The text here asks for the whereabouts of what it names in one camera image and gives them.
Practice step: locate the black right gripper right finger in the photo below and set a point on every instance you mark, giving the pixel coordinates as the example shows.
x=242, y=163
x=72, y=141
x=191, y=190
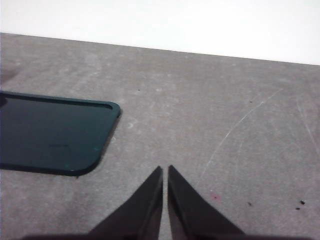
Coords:
x=190, y=215

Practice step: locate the dark green rectangular tray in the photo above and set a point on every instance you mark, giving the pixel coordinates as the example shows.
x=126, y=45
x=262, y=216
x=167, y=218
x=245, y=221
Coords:
x=50, y=130

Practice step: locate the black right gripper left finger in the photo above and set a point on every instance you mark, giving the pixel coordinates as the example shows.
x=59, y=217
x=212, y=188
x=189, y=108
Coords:
x=140, y=215

